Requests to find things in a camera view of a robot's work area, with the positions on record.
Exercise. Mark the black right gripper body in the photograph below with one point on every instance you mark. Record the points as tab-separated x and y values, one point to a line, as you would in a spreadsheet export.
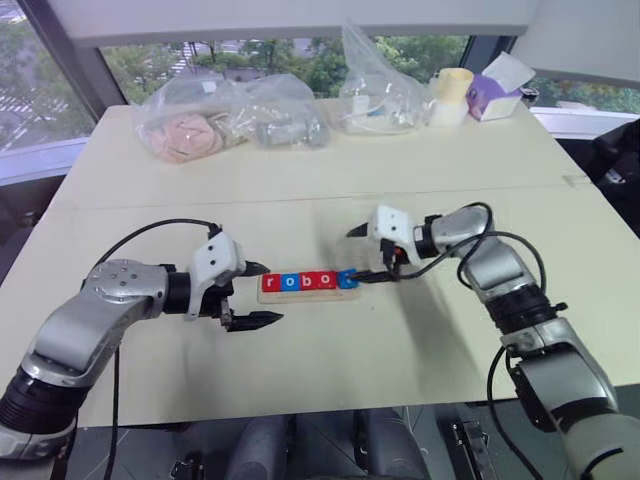
387	257

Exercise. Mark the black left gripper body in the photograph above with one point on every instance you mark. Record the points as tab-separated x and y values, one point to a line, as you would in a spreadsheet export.
220	297

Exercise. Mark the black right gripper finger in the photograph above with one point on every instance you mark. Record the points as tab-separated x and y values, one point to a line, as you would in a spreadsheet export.
359	231
375	276

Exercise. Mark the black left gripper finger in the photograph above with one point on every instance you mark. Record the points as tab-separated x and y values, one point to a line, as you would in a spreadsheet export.
255	321
256	268

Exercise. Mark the blue plastic block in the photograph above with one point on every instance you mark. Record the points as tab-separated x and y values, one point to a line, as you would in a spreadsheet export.
346	281

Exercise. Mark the red letter tile edge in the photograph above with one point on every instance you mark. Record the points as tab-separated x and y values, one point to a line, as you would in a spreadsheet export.
327	280

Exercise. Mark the red letter tile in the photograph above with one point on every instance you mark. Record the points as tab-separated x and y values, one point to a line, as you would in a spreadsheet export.
270	282
310	281

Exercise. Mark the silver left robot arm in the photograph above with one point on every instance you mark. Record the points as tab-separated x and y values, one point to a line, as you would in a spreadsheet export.
100	300

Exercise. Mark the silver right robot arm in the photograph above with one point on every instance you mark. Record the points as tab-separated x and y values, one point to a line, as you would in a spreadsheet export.
500	260

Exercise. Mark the blue letter tile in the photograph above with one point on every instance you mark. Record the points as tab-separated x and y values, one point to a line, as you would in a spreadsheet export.
290	282

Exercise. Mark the row of letter blocks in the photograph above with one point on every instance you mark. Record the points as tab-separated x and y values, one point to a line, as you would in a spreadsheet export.
310	296

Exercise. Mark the grey bagged item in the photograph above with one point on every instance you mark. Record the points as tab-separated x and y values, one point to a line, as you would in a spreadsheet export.
290	135

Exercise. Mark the dark rounded shape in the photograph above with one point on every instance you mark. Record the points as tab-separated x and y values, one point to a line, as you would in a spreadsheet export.
265	450
390	445

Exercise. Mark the pink soft item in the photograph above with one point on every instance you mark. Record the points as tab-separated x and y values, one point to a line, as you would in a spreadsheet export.
185	137

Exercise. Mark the tall clear plastic bag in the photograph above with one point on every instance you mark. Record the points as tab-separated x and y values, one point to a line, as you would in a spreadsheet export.
380	80

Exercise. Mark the wide clear plastic bag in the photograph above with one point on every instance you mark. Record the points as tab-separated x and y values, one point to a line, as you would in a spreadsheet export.
240	100

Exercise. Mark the purple tissue box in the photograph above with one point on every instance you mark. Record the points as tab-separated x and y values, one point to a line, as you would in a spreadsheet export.
492	105

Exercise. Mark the dark furniture beside table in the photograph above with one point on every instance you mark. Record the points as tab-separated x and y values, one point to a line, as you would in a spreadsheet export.
20	215

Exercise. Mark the white tissue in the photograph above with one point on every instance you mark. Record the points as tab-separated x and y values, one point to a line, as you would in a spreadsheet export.
507	72

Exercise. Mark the black chair beside table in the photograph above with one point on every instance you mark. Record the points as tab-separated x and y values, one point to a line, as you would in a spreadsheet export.
617	155

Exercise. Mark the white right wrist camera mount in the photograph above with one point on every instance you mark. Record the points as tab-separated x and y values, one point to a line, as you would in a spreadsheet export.
395	225

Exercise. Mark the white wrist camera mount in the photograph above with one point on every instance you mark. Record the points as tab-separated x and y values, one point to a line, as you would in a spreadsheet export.
395	225
215	257

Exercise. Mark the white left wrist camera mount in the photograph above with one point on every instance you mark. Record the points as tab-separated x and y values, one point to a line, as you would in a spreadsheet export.
215	257

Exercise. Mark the black metal bracket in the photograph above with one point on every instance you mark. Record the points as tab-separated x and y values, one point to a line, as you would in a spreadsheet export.
187	467
467	445

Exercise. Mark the dark window frame post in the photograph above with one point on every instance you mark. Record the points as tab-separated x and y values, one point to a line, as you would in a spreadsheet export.
65	60

